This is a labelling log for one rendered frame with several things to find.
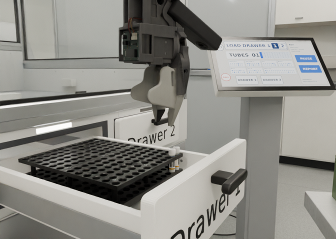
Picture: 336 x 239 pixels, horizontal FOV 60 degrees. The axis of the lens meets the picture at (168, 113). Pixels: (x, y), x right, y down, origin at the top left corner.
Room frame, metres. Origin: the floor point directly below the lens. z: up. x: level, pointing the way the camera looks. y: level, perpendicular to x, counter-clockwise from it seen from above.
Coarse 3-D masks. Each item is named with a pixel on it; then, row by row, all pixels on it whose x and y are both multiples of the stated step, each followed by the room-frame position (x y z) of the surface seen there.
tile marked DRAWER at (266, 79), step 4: (260, 76) 1.25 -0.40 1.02; (264, 76) 1.25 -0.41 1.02; (268, 76) 1.26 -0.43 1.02; (272, 76) 1.26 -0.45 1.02; (276, 76) 1.26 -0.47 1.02; (280, 76) 1.26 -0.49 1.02; (264, 80) 1.24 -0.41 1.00; (268, 80) 1.24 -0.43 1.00; (272, 80) 1.24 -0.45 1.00; (276, 80) 1.25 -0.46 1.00; (280, 80) 1.25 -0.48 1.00
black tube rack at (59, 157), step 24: (72, 144) 0.57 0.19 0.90; (96, 144) 0.58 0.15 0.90; (120, 144) 0.57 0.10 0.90; (48, 168) 0.43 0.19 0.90; (72, 168) 0.43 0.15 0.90; (96, 168) 0.43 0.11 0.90; (120, 168) 0.43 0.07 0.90; (168, 168) 0.50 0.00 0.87; (96, 192) 0.41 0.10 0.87; (120, 192) 0.41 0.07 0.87; (144, 192) 0.41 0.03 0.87
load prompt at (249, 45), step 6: (228, 42) 1.37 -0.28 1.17; (234, 42) 1.37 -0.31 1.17; (240, 42) 1.37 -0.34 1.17; (246, 42) 1.38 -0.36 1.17; (252, 42) 1.38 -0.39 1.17; (258, 42) 1.38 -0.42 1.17; (264, 42) 1.39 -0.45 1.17; (270, 42) 1.39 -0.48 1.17; (276, 42) 1.39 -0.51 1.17; (282, 42) 1.40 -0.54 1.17; (228, 48) 1.34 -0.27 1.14; (234, 48) 1.35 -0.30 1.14; (240, 48) 1.35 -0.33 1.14; (246, 48) 1.35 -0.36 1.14; (252, 48) 1.36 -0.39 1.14; (258, 48) 1.36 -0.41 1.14; (264, 48) 1.36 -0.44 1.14; (270, 48) 1.37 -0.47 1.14; (276, 48) 1.37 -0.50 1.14; (282, 48) 1.37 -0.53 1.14
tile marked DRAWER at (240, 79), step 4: (236, 76) 1.24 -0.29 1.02; (240, 76) 1.24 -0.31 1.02; (244, 76) 1.25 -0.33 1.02; (248, 76) 1.25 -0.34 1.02; (252, 76) 1.25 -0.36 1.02; (256, 76) 1.25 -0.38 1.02; (236, 80) 1.23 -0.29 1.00; (240, 80) 1.23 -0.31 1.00; (244, 80) 1.23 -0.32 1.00; (248, 80) 1.23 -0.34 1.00; (252, 80) 1.23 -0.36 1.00; (256, 80) 1.24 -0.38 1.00
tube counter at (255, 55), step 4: (252, 52) 1.34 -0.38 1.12; (256, 52) 1.34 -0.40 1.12; (260, 52) 1.34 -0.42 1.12; (264, 52) 1.35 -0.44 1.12; (268, 52) 1.35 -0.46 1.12; (272, 52) 1.35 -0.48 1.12; (276, 52) 1.35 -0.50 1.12; (280, 52) 1.35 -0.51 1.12; (284, 52) 1.36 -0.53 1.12; (288, 52) 1.36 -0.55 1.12; (252, 56) 1.32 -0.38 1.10; (256, 56) 1.33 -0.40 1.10; (260, 56) 1.33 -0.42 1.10; (264, 56) 1.33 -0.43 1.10; (268, 56) 1.33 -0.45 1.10; (272, 56) 1.33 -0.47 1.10; (276, 56) 1.34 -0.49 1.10; (280, 56) 1.34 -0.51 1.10; (284, 56) 1.34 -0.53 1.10; (288, 56) 1.34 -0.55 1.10
